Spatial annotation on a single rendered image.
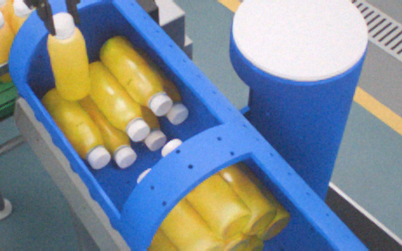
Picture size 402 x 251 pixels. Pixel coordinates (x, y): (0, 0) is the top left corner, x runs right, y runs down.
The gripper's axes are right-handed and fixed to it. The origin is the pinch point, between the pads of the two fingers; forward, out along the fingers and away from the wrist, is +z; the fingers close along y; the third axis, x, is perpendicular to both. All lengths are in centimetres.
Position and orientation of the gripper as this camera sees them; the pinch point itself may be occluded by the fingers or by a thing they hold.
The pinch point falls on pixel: (59, 10)
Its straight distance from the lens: 121.6
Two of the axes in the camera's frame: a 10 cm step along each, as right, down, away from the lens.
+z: 0.4, 6.1, 7.9
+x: -5.5, -6.5, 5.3
